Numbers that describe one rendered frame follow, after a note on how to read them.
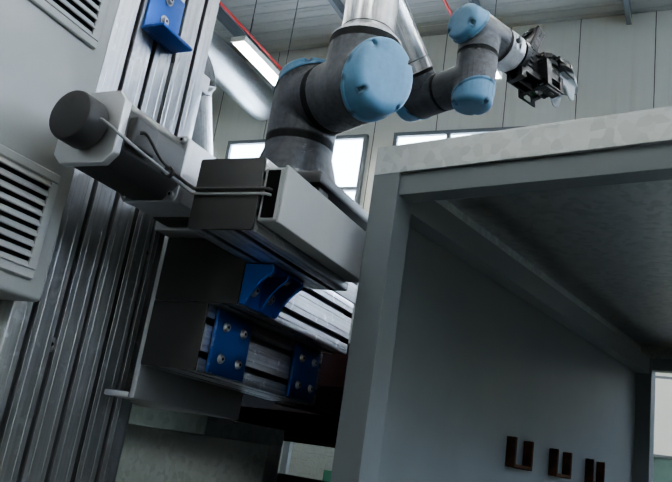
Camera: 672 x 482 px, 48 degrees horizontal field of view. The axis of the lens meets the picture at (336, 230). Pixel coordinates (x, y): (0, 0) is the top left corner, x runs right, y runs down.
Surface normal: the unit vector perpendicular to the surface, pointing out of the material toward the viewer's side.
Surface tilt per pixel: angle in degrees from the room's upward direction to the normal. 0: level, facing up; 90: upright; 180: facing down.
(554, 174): 90
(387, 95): 97
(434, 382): 90
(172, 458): 90
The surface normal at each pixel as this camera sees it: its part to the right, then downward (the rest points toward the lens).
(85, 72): 0.90, 0.01
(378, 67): 0.61, -0.01
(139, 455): -0.58, -0.32
